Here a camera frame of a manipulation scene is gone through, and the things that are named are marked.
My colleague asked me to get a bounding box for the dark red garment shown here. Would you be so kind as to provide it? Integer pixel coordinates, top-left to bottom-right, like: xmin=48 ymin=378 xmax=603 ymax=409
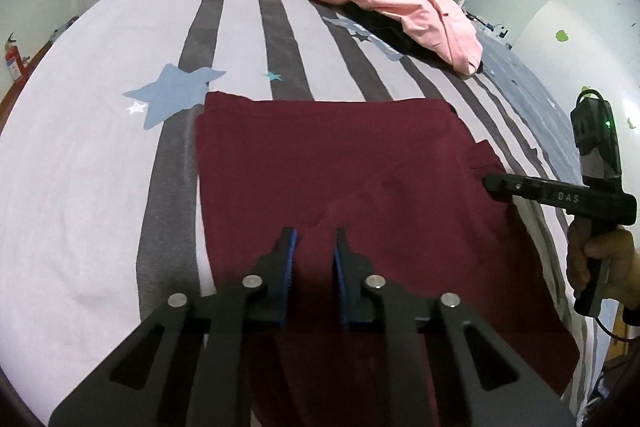
xmin=196 ymin=92 xmax=578 ymax=426

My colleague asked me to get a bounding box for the person's right hand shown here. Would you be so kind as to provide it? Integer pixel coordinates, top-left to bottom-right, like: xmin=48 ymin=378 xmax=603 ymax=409
xmin=566 ymin=218 xmax=639 ymax=310

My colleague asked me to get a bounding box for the white nightstand with clutter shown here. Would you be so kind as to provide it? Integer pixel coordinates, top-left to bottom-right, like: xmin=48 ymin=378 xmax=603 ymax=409
xmin=452 ymin=0 xmax=512 ymax=50

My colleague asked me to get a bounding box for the white headboard with apples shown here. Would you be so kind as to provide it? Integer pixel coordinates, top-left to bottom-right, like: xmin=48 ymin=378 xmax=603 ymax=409
xmin=513 ymin=1 xmax=639 ymax=194

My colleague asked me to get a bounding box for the striped star bed sheet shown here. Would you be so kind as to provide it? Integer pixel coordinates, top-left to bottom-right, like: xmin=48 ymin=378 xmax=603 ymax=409
xmin=1 ymin=0 xmax=580 ymax=426

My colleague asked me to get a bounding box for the pink hoodie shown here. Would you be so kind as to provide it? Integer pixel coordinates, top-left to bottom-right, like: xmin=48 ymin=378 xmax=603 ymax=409
xmin=288 ymin=0 xmax=485 ymax=77

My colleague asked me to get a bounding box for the black garment under hoodie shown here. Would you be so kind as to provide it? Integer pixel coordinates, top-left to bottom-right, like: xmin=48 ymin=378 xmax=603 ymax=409
xmin=338 ymin=2 xmax=484 ymax=77

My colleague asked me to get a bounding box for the red fire extinguisher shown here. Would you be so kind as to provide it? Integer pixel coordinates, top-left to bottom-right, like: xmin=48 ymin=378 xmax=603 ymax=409
xmin=4 ymin=34 xmax=26 ymax=82

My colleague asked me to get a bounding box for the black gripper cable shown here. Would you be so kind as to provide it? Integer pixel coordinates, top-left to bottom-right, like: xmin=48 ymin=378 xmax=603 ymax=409
xmin=591 ymin=313 xmax=629 ymax=343

